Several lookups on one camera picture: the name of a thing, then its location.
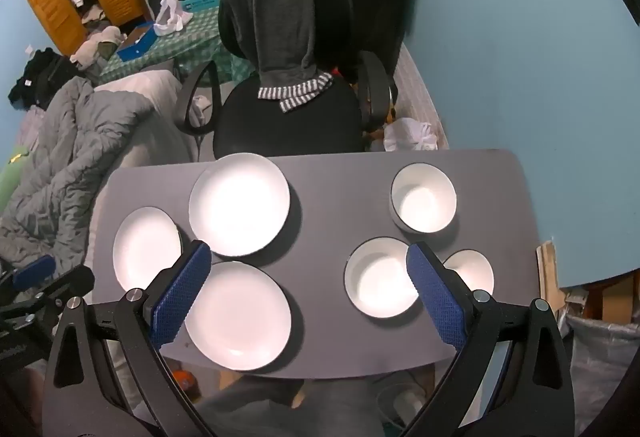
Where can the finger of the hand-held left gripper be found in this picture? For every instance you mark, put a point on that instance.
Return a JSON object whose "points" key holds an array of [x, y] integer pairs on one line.
{"points": [[34, 269], [67, 286]]}

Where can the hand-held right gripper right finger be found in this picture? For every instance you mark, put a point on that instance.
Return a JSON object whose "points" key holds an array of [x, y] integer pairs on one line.
{"points": [[435, 292]]}

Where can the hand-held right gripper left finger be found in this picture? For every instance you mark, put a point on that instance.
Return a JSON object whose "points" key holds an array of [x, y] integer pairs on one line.
{"points": [[182, 289]]}

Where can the small white bowl black rim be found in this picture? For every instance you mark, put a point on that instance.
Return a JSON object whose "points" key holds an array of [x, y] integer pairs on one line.
{"points": [[472, 272]]}

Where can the white plate black rim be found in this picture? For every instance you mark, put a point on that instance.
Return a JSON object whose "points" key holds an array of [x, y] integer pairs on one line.
{"points": [[240, 317], [145, 257], [239, 204]]}

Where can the large white bowl black rim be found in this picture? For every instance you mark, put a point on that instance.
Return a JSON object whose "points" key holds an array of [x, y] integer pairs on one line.
{"points": [[424, 199], [380, 279]]}

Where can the grey quilted duvet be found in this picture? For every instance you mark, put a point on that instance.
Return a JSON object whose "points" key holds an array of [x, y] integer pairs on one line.
{"points": [[55, 177]]}

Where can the green soft item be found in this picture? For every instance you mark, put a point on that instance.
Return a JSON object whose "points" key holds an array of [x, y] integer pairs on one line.
{"points": [[11, 177]]}

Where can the cardboard piece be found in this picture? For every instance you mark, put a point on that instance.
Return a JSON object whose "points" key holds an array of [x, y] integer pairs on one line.
{"points": [[550, 269]]}

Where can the crumpled white bag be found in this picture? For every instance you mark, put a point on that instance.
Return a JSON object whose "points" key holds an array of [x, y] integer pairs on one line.
{"points": [[410, 134]]}

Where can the clear plastic bin bag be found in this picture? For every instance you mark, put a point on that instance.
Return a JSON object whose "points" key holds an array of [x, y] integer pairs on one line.
{"points": [[595, 367]]}

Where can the black clothes pile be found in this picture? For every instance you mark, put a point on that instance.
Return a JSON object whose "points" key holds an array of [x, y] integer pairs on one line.
{"points": [[37, 77]]}

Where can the black office chair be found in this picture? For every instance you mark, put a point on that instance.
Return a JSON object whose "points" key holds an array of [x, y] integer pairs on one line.
{"points": [[290, 127]]}

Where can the white pillow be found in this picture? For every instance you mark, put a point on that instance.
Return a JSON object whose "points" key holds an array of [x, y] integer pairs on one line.
{"points": [[150, 84]]}

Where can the beige clothes pile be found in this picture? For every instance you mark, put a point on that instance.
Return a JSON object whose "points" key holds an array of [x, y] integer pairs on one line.
{"points": [[97, 44]]}

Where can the green checkered cloth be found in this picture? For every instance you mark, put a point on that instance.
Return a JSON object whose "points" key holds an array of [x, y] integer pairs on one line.
{"points": [[200, 47]]}

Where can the blue flat box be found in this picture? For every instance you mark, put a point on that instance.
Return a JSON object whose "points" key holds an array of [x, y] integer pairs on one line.
{"points": [[136, 43]]}

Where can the white plastic bag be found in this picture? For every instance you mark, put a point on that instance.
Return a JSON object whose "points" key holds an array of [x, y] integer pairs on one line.
{"points": [[170, 19]]}

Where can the teal plastic crate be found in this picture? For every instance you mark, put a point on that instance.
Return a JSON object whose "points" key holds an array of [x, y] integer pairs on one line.
{"points": [[200, 3]]}

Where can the grey garment with striped cuffs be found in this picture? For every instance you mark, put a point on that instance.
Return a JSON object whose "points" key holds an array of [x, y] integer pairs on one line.
{"points": [[277, 17]]}

